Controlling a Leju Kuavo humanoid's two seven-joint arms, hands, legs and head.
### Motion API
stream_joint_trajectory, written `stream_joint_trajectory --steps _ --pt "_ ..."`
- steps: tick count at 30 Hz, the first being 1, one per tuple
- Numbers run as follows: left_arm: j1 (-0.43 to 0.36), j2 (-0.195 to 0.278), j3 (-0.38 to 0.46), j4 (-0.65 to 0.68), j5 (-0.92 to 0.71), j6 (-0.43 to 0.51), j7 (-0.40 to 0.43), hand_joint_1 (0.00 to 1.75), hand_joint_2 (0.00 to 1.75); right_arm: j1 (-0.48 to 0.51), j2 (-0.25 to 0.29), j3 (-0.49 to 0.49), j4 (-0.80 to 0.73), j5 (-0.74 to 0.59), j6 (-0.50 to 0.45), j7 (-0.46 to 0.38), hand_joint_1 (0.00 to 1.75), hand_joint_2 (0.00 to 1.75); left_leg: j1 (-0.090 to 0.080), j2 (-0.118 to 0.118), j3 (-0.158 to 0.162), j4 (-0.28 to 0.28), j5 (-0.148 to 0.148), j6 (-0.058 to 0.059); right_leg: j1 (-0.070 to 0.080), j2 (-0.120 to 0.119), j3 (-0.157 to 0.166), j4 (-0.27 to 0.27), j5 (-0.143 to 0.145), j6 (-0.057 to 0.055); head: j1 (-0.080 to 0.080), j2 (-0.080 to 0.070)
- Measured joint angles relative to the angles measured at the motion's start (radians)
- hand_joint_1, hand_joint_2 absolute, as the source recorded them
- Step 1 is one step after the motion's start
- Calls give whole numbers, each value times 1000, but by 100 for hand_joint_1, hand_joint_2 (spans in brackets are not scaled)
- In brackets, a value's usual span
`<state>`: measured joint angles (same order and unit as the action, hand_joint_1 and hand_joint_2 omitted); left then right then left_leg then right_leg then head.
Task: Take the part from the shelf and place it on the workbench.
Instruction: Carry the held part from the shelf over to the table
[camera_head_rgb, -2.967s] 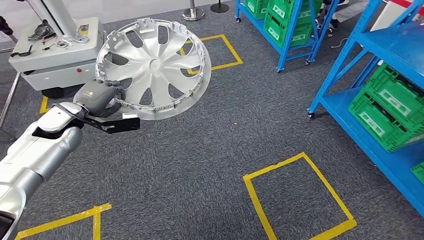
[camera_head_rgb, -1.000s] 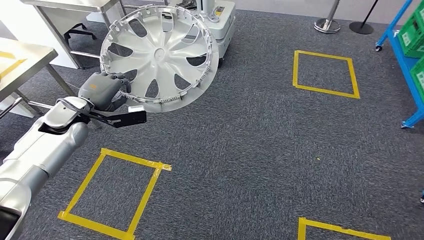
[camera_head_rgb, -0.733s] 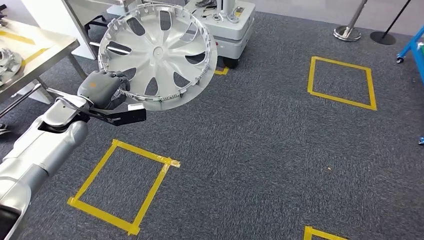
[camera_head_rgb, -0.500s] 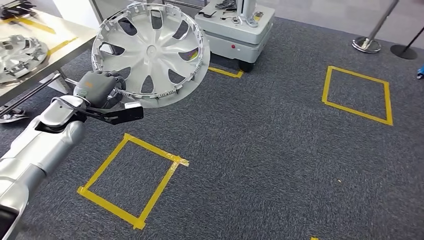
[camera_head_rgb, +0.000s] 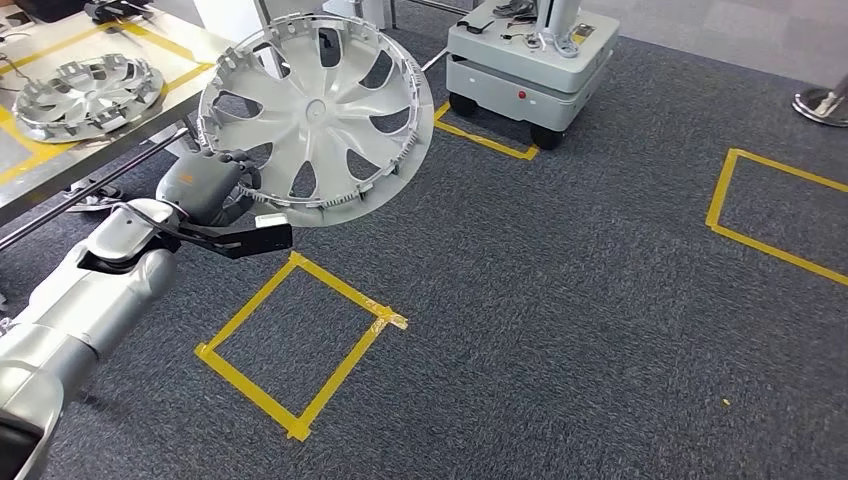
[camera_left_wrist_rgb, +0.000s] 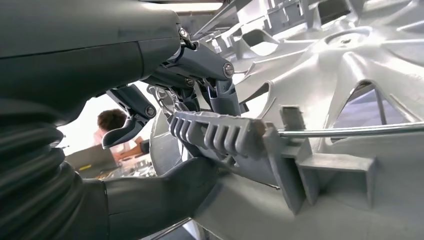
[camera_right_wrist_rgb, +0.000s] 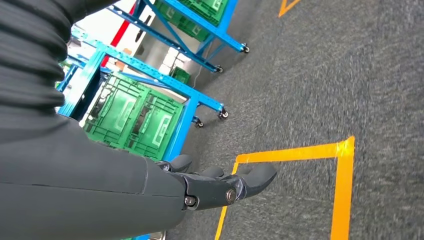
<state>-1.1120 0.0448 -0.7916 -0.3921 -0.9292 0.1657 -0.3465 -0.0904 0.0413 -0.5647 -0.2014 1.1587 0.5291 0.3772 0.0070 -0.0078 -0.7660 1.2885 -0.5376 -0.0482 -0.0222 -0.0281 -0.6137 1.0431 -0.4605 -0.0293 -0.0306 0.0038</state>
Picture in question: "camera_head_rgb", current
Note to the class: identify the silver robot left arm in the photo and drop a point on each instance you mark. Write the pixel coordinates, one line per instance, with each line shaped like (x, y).
(86, 305)

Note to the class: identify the grey wheeled mobile robot base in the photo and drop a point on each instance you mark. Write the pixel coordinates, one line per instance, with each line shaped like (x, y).
(523, 73)

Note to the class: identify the chrome stanchion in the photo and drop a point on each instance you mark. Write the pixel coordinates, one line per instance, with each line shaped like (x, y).
(821, 106)

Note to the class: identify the black case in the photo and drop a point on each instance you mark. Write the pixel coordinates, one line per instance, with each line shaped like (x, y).
(60, 8)

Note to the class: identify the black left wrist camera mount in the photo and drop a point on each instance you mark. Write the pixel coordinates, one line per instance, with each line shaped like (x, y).
(258, 242)

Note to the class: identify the black device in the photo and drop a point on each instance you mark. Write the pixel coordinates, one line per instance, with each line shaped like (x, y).
(116, 10)

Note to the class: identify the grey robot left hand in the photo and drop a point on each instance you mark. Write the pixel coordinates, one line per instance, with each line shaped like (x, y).
(202, 189)

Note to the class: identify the grey plastic wheel hubcap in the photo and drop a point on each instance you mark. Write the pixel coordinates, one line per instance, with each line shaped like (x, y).
(311, 109)
(89, 97)

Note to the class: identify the steel top workbench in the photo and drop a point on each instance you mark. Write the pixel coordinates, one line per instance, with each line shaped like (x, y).
(99, 36)

